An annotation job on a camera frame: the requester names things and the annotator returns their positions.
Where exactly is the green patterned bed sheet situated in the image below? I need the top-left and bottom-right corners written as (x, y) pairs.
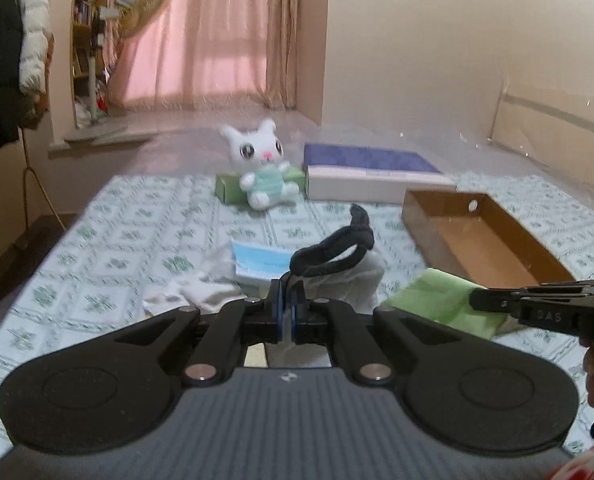
top-left (0, 172), bottom-right (594, 458)

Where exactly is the blue face mask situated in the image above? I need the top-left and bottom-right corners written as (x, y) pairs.
top-left (232, 240), bottom-right (294, 284)

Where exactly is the white cloth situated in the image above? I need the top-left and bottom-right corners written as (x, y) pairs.
top-left (142, 246), bottom-right (386, 315)

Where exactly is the white puffer jacket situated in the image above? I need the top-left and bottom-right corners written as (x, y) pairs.
top-left (15, 0), bottom-right (53, 96)

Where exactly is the pink curtain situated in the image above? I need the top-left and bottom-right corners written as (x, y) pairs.
top-left (108, 0), bottom-right (299, 110)

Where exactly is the wooden headboard in plastic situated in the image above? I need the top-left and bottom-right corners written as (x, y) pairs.
top-left (491, 84), bottom-right (594, 191)

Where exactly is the black sock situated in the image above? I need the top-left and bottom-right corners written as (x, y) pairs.
top-left (289, 204), bottom-right (375, 278)

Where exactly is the standing fan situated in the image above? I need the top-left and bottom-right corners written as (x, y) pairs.
top-left (64, 0), bottom-right (170, 144)

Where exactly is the white bunny plush toy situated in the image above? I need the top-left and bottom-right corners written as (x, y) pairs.
top-left (219, 118), bottom-right (300, 211)

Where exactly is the blue and white flat box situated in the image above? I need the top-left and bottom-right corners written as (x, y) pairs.
top-left (303, 143), bottom-right (456, 204)

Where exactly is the brown cardboard tray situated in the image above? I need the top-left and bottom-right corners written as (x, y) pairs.
top-left (402, 191), bottom-right (574, 288)

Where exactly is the green cardboard box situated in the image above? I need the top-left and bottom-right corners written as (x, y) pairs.
top-left (214, 166), bottom-right (306, 206)

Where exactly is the light green cloth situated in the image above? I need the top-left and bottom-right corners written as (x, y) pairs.
top-left (384, 269), bottom-right (520, 339)

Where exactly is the wooden bookshelf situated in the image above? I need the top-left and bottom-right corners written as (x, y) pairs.
top-left (71, 0), bottom-right (107, 98)

